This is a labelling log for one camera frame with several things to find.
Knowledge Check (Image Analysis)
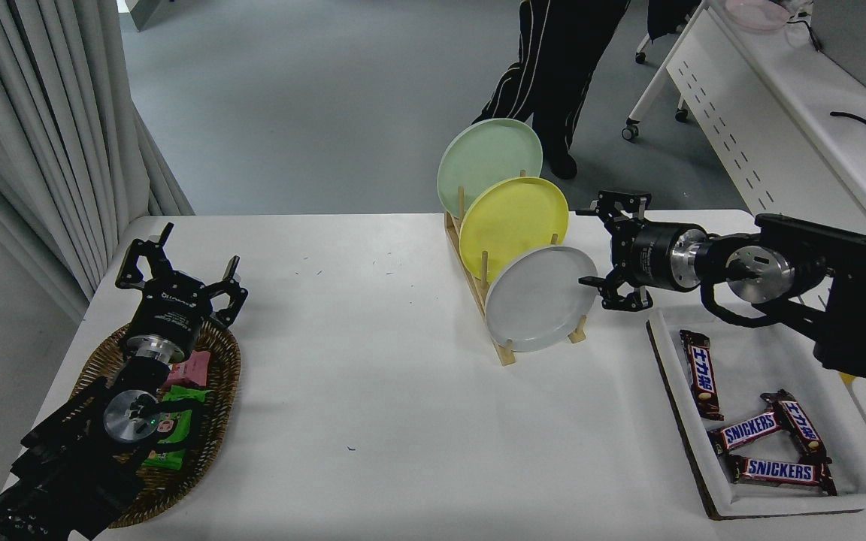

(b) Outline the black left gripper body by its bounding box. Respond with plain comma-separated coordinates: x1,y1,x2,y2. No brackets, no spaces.
125,274,215,349

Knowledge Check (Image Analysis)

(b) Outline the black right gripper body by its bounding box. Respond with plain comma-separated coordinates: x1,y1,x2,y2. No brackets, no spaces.
611,218,680,291

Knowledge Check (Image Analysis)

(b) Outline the grey plate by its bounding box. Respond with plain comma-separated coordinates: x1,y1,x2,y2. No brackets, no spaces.
484,246,599,353

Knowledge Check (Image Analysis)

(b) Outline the yellow plate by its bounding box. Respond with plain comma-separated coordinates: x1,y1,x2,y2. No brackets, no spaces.
459,177,569,284

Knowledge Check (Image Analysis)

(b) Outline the wooden plate rack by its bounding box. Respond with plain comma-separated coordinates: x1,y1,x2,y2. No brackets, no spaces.
444,169,588,367

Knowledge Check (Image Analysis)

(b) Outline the pale green plate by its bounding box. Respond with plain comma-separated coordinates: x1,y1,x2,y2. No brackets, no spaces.
436,118,544,219

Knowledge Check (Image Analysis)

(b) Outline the pink plate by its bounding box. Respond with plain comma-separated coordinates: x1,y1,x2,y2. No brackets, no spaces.
725,0,790,31

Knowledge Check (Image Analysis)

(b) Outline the pink snack packet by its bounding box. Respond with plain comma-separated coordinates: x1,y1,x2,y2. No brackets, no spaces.
161,350,212,389

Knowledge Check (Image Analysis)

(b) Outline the Snickers bar brown wrapper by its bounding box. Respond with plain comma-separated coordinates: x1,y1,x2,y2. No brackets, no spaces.
707,410,782,456
726,454,838,497
760,389,832,464
679,329,725,421

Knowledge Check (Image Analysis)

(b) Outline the brown wicker basket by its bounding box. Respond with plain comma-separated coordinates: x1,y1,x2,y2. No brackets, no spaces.
71,319,241,529

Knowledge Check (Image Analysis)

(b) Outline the green snack packet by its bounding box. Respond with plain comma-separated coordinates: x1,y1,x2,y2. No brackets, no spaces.
140,385,214,472

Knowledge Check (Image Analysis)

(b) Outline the white cardboard tray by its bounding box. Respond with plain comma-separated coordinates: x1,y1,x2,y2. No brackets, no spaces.
645,302,866,521

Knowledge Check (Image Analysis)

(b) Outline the person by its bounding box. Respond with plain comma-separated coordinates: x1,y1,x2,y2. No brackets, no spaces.
472,0,629,180

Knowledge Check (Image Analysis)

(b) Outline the grey curtain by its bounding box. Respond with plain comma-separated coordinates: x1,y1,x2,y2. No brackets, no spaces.
0,0,195,324

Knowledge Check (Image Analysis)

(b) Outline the long white desk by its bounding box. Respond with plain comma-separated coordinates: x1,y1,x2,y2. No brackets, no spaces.
621,0,866,247

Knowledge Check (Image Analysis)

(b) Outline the grey laptop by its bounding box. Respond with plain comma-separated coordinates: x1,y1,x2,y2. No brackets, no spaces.
809,0,866,102

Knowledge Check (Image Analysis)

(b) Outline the thick black cable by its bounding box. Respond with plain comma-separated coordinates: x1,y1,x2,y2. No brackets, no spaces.
829,111,866,141

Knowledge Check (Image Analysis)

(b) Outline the thin black cable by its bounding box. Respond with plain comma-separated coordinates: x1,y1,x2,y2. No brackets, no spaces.
783,15,822,53

